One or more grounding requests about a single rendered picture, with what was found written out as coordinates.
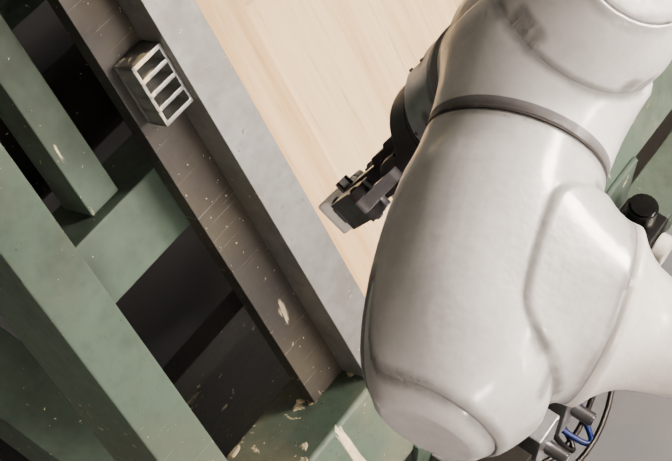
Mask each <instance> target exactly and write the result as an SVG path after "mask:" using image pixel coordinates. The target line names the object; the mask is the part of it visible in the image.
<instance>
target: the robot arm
mask: <svg viewBox="0 0 672 461"><path fill-rule="evenodd" d="M671 60H672V0H463V1H462V2H461V4H460V5H459V6H458V8H457V10H456V12H455V14H454V16H453V19H452V21H451V24H450V25H449V26H448V27H447V28H446V29H445V30H444V31H443V32H442V33H441V35H440V36H439V37H438V39H437V40H436V41H435V42H434V43H433V44H432V45H431V46H430V47H429V49H428V50H427V51H426V53H425V55H424V57H422V58H421V59H420V60H419V61H420V63H419V64H418V65H417V66H416V67H415V68H414V69H413V68H411V69H410V70H409V72H410V73H409V74H408V77H407V81H406V85H405V86H403V88H402V89H401V90H400V91H399V92H398V94H397V95H396V97H395V99H394V101H393V104H392V107H391V111H390V122H389V123H390V132H391V136H390V137H389V138H388V139H387V140H386V141H385V142H384V143H383V147H382V148H381V149H380V150H379V151H378V153H377V154H376V155H375V156H374V157H373V158H372V159H371V160H372V161H370V162H369V163H368V164H367V166H366V167H367V168H366V169H365V172H363V171H362V170H358V171H357V172H356V173H354V174H353V175H352V176H351V177H350V178H349V177H348V176H347V175H345V176H344V177H343V178H342V179H341V180H340V181H339V182H338V183H337V184H336V185H335V186H336V187H337V189H336V190H335V191H334V192H332V193H331V194H330V195H329V196H328V197H327V198H326V199H325V200H324V201H323V202H322V203H321V204H320V205H319V206H318V207H319V210H320V211H321V212H322V213H323V214H324V215H325V216H326V217H327V218H328V219H329V220H330V221H331V222H332V223H333V224H334V225H335V226H336V227H337V228H338V229H339V230H340V231H341V232H342V233H343V234H344V233H345V234H346V233H347V232H348V231H350V230H351V229H352V228H353V229H356V228H359V227H360V226H361V225H363V224H365V223H367V222H369V221H370V220H371V221H372V222H374V221H375V220H377V219H378V220H379V219H380V218H381V217H382V216H383V212H384V211H385V210H386V207H388V206H389V205H390V207H389V210H388V212H387V215H386V218H385V221H384V224H383V228H382V231H381V234H380V237H379V241H378V244H377V248H376V251H375V255H374V259H373V263H372V267H371V271H370V275H369V280H368V286H367V291H366V297H365V302H364V309H363V316H362V325H361V338H360V359H361V369H362V375H363V379H364V383H365V385H366V387H367V390H368V392H369V394H370V396H371V399H372V402H373V404H374V407H375V410H376V411H377V413H378V414H379V416H380V417H381V418H382V419H383V420H384V421H385V422H386V423H387V425H388V426H389V427H391V428H392V429H393V430H394V431H395V432H397V433H398V434H399V435H401V436H402V437H404V438H405V439H406V440H408V441H410V442H411V443H413V444H415V445H417V446H419V447H420V448H422V449H424V450H427V451H429V452H431V453H434V454H436V455H439V456H442V457H445V458H448V459H453V460H458V461H476V460H479V459H481V458H484V457H494V456H498V455H500V454H502V453H504V452H506V451H508V450H509V449H511V448H513V447H514V446H516V445H517V444H519V443H520V442H522V441H523V440H524V439H526V438H527V437H528V436H529V435H531V434H532V433H533V432H534V431H536V430H537V428H538V427H539V425H540V424H541V423H542V421H543V419H544V416H545V413H546V411H547V408H548V405H549V404H551V403H559V404H562V405H565V406H569V407H576V406H578V405H580V404H581V403H583V402H584V401H586V400H587V399H589V398H591V397H594V396H596V395H598V394H601V393H603V392H608V391H612V390H629V391H636V392H642V393H647V394H653V395H658V396H663V397H669V398H672V277H671V276H670V275H669V274H668V273H667V272H666V271H665V270H664V269H663V268H662V267H661V266H660V265H659V263H658V262H657V260H656V259H655V257H654V255H653V253H652V251H651V249H650V246H649V243H648V240H647V236H646V233H645V230H644V228H643V227H642V226H640V225H638V224H636V223H634V222H632V221H630V220H629V219H627V218H626V217H625V216H624V215H623V214H622V213H621V212H620V211H619V210H618V209H617V207H616V206H615V204H614V203H613V201H612V200H611V198H610V197H609V196H608V195H607V194H606V193H605V192H604V190H605V186H606V183H607V180H608V177H609V174H610V171H611V168H612V165H613V163H614V160H615V158H616V155H617V153H618V151H619V149H620V147H621V144H622V142H623V140H624V138H625V136H626V134H627V132H628V131H629V129H630V127H631V125H632V123H633V121H634V120H635V118H636V116H637V115H638V113H639V111H640V110H641V108H642V107H643V105H644V104H645V102H646V101H647V99H648V98H649V96H650V95H651V92H652V86H653V82H652V81H654V80H655V79H656V78H657V77H658V76H659V75H660V74H661V73H662V72H663V71H664V70H665V69H666V68H667V66H668V65H669V63H670V62H671ZM390 197H392V198H393V199H392V201H390V200H389V199H388V198H390ZM390 203H391V204H390Z"/></svg>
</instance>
